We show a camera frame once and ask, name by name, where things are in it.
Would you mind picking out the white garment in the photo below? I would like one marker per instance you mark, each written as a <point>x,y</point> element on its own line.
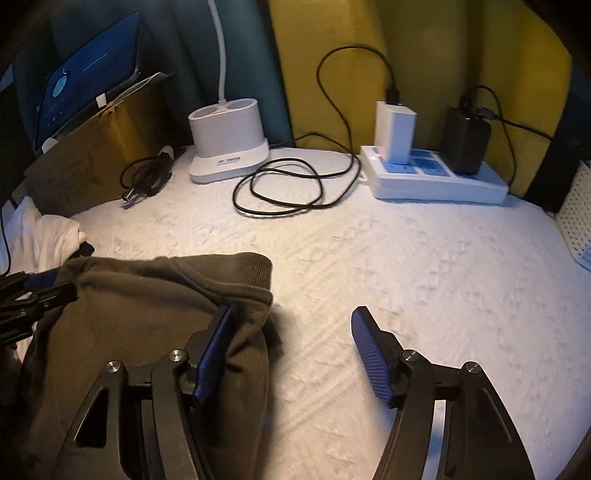
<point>41,235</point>

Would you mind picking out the yellow curtain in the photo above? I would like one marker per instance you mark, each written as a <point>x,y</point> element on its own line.
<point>438,46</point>

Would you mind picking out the black charger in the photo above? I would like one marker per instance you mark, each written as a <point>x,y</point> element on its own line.
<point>464,141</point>

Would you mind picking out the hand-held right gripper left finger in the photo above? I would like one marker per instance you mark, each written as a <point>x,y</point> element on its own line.
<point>214,350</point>

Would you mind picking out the white quilted table cover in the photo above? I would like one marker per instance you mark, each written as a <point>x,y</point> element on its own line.
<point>369,254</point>

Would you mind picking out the white desk lamp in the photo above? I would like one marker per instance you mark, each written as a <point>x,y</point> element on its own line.
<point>221,134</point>

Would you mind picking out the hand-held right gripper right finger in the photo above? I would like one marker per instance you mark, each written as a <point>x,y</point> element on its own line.
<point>369,350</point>

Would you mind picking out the white charger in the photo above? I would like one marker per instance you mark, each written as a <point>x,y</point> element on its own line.
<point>395,131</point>

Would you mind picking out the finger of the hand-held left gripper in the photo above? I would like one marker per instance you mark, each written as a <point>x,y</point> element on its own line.
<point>41,279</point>
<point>51,297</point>

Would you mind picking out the brown cardboard box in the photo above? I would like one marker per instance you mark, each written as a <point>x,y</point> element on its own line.
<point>92,152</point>

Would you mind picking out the brown t-shirt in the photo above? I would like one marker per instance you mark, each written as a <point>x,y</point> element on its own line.
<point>138,300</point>

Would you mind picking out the white plastic basket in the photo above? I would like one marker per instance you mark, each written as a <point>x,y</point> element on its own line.
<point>579,212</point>

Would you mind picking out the white power strip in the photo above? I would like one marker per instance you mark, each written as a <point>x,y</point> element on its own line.
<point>438,189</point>

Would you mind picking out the tablet with blue screen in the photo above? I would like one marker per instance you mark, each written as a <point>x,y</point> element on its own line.
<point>87,69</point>

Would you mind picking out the teal curtain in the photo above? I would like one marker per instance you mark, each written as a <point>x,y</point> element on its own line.
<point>184,55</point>

